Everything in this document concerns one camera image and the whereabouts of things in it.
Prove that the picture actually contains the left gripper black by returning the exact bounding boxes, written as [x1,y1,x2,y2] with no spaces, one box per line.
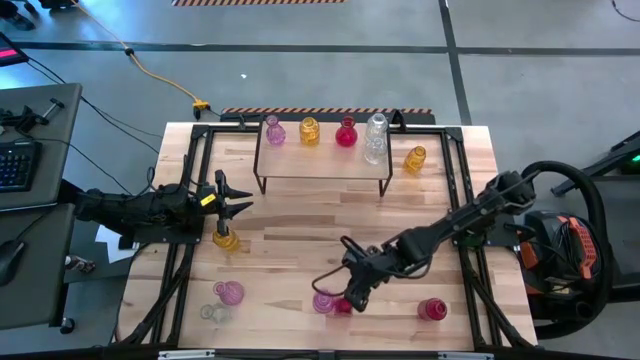
[185,169,255,237]

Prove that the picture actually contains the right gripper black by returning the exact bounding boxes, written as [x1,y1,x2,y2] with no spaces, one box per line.
[344,244,401,314]

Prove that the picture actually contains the ribbed pink glass bottle vase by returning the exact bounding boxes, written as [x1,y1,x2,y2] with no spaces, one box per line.
[312,289,337,316]

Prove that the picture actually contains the yellow embossed glass bottle vase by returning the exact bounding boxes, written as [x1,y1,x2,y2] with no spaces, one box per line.
[212,219,241,254]

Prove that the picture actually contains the red glass bottle vase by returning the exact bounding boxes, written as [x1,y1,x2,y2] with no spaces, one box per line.
[417,297,449,322]

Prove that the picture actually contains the small pink glass vase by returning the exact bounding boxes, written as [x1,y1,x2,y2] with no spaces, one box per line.
[264,114,288,147]

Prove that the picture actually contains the fluted pink flared-neck vase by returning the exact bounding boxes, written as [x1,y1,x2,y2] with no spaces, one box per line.
[212,280,246,307]

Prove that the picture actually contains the round red glass vase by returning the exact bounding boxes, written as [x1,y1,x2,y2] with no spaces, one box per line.
[334,115,359,149]

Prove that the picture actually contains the amber glass vase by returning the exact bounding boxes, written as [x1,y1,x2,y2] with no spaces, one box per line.
[402,145,428,175]

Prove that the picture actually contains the wooden shelf, black metal legs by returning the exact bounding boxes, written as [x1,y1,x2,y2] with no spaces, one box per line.
[252,119,393,199]

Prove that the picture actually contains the slender clear glass vase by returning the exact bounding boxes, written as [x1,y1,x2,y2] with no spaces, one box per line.
[199,302,234,325]

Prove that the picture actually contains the grey desk top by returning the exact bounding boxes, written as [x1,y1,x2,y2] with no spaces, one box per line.
[0,202,77,331]
[0,82,84,211]

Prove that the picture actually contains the black keyboard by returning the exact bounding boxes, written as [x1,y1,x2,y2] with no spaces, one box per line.
[0,140,44,194]

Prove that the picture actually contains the black desk clamp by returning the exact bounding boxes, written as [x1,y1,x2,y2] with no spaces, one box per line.
[0,97,66,134]

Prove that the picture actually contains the black orange shop vacuum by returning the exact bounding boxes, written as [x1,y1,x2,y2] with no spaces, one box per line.
[514,207,614,321]

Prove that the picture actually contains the black computer mouse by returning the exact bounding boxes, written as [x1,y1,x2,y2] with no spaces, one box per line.
[0,238,26,289]

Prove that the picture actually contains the black monitor screen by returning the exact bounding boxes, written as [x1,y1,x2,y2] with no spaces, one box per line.
[0,32,30,68]

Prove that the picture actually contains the dark chair base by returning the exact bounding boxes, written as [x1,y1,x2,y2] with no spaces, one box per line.
[0,0,76,31]

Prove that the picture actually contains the black stand with green light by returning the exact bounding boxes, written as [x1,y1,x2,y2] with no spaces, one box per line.
[549,130,640,197]

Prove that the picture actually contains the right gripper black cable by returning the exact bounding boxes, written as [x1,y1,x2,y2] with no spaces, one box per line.
[310,235,431,299]

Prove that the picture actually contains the orange extension cable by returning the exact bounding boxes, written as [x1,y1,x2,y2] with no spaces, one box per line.
[69,0,211,114]

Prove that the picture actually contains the silver metal bracket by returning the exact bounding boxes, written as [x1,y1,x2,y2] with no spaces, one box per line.
[437,351,495,360]
[157,349,216,360]

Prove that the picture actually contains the black corrugated vacuum hose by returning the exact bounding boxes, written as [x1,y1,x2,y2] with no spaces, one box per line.
[518,159,616,341]

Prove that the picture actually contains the thin black floor cable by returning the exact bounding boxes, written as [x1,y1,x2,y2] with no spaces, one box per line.
[610,0,640,24]

